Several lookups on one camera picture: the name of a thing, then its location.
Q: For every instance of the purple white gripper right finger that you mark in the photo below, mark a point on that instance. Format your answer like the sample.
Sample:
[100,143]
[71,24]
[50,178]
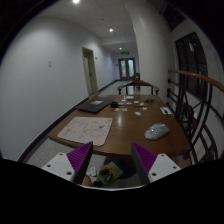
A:
[150,166]

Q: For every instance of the glass double door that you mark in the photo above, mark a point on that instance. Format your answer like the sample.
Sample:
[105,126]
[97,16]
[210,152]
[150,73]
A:
[127,68]

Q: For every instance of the small black box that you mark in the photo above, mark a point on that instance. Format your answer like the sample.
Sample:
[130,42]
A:
[114,105]

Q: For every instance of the wooden table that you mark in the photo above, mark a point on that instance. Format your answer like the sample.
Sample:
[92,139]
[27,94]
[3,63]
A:
[127,128]

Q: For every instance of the green exit sign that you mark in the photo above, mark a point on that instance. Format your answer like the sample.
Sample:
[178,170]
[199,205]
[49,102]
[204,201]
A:
[125,53]

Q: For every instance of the white paper with pen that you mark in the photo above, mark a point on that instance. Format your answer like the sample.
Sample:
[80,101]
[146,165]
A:
[166,110]

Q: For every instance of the green yellow bag on floor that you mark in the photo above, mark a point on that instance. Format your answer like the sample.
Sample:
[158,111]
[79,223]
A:
[107,174]

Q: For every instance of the white computer mouse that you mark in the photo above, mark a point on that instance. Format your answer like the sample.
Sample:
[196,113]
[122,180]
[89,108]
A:
[156,131]

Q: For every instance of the beige patterned mouse pad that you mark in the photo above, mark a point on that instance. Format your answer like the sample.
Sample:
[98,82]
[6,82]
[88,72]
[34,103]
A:
[87,129]

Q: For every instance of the side doorway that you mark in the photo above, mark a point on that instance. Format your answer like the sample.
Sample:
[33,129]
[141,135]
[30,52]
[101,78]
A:
[89,71]

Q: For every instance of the dark window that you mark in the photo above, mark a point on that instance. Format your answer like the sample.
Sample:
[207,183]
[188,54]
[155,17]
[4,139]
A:
[191,58]

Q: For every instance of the black metal stair railing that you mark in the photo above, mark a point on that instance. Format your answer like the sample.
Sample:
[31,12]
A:
[194,100]

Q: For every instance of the wooden armchair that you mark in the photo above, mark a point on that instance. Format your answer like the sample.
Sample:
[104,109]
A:
[154,90]

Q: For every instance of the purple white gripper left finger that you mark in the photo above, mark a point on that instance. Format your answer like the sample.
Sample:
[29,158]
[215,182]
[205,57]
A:
[71,166]

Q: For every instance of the dark closed laptop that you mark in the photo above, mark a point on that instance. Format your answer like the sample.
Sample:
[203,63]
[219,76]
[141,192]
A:
[95,105]

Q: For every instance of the small white object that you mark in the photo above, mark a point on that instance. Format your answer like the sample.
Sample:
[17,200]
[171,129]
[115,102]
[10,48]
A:
[138,113]

